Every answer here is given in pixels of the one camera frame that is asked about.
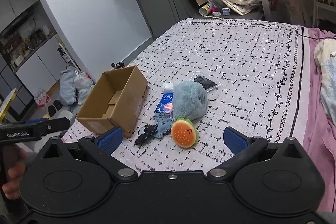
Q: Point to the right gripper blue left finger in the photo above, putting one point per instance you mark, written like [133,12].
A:
[100,149]

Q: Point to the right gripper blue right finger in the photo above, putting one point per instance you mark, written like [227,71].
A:
[244,149]

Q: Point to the black lace cloth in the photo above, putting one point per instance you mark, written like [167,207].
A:
[146,133]

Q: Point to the hamburger plush toy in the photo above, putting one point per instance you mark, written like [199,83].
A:
[184,133]

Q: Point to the blue patterned cloth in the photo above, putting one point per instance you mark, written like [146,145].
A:
[164,122]

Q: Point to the fluffy blue plush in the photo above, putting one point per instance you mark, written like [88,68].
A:
[189,101]

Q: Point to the black item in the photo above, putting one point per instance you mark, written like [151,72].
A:
[209,83]

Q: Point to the blue tissue packet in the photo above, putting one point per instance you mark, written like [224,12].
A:
[165,105]

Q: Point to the small white soft item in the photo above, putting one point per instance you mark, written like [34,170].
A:
[167,88]

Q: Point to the person's left hand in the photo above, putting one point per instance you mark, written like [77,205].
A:
[14,159]

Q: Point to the brown cardboard box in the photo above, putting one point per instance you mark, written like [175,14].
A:
[115,101]

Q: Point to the grey garbage bag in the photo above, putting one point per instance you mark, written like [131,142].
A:
[74,86]

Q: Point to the white storage cabinet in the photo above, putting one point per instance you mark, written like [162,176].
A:
[32,55]

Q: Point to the white patterned bed blanket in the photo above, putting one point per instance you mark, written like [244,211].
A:
[263,75]

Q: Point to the paper cup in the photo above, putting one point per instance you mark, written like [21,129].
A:
[206,9]

